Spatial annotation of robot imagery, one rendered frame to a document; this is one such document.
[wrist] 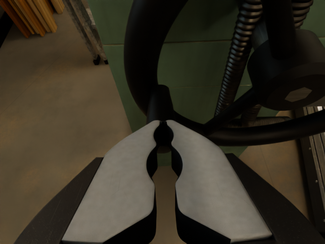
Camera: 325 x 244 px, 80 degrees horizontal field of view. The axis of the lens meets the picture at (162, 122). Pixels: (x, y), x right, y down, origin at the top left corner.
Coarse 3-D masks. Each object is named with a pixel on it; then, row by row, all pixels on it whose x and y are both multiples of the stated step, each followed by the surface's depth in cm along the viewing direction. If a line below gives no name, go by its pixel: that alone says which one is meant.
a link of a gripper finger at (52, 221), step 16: (96, 160) 9; (80, 176) 8; (64, 192) 7; (80, 192) 7; (48, 208) 7; (64, 208) 7; (32, 224) 6; (48, 224) 6; (64, 224) 6; (16, 240) 6; (32, 240) 6; (48, 240) 6
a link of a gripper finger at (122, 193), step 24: (120, 144) 10; (144, 144) 10; (120, 168) 8; (144, 168) 8; (96, 192) 7; (120, 192) 7; (144, 192) 7; (96, 216) 6; (120, 216) 6; (144, 216) 6; (72, 240) 6; (96, 240) 6; (120, 240) 6; (144, 240) 7
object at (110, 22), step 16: (96, 0) 29; (112, 0) 29; (128, 0) 29; (192, 0) 29; (208, 0) 29; (224, 0) 29; (320, 0) 29; (96, 16) 31; (112, 16) 31; (128, 16) 31; (192, 16) 31; (208, 16) 31; (224, 16) 31; (320, 16) 31; (112, 32) 33; (176, 32) 33; (192, 32) 33; (208, 32) 33; (224, 32) 34; (320, 32) 34
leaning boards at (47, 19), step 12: (0, 0) 126; (12, 0) 132; (24, 0) 131; (36, 0) 131; (48, 0) 168; (60, 0) 164; (12, 12) 135; (24, 12) 137; (36, 12) 139; (48, 12) 144; (60, 12) 164; (24, 24) 146; (36, 24) 142; (48, 24) 146
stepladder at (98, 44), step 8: (64, 0) 98; (72, 0) 98; (80, 0) 103; (72, 8) 104; (80, 8) 102; (88, 8) 120; (72, 16) 105; (80, 16) 105; (88, 16) 110; (80, 24) 112; (88, 24) 109; (80, 32) 114; (96, 32) 118; (88, 40) 120; (96, 40) 117; (88, 48) 123; (96, 56) 131; (104, 56) 128; (96, 64) 132
